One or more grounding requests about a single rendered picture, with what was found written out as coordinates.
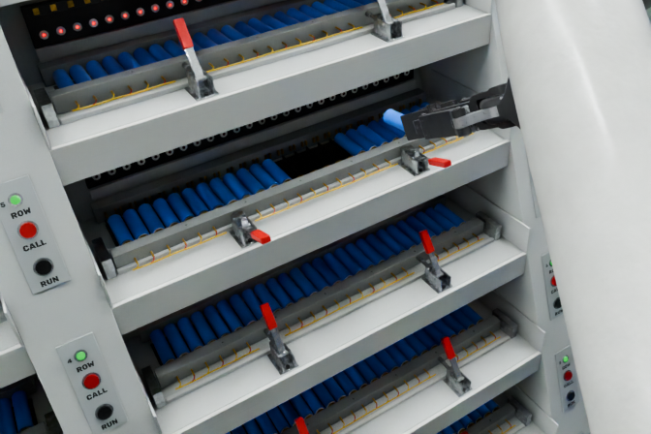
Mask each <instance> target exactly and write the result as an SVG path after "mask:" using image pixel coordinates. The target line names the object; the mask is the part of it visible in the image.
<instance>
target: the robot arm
mask: <svg viewBox="0 0 651 434"><path fill-rule="evenodd" d="M495 1H496V9H497V17H498V23H499V29H500V35H501V40H502V45H503V50H504V54H505V59H506V64H507V69H508V74H509V77H508V81H507V82H506V83H501V84H498V85H496V86H494V87H491V88H489V89H488V91H484V92H483V91H482V92H479V94H476V95H473V96H471V98H462V100H460V101H459V104H458V102H457V100H456V99H455V100H452V101H448V102H444V103H441V104H436V103H433V104H430V105H427V106H426V108H420V109H419V110H418V111H415V112H411V113H408V114H404V115H401V116H400V118H401V121H402V124H403V128H404V131H405V134H406V137H407V140H417V139H423V138H425V139H426V140H432V139H437V138H446V137H455V136H458V137H463V138H466V137H469V135H471V134H472V132H475V131H476V128H475V127H476V126H477V127H479V129H480V130H487V129H493V128H500V129H507V128H512V127H515V126H517V127H518V128H519V129H520V130H521V133H522V137H523V141H524V145H525V149H526V154H527V158H528V162H529V167H530V171H531V174H532V179H533V183H534V187H535V192H536V196H537V200H538V205H539V209H540V213H541V217H542V224H543V229H544V233H545V237H546V242H547V246H548V250H549V255H550V258H551V262H552V267H553V271H554V275H555V280H556V284H557V288H558V293H559V296H560V300H561V305H562V309H563V313H564V318H565V322H566V326H567V331H568V334H569V338H570V343H571V347H572V351H573V359H574V363H575V368H576V372H577V376H578V380H579V384H580V389H581V393H582V397H583V402H584V406H585V411H586V415H587V418H588V423H589V427H590V432H591V434H651V0H495Z"/></svg>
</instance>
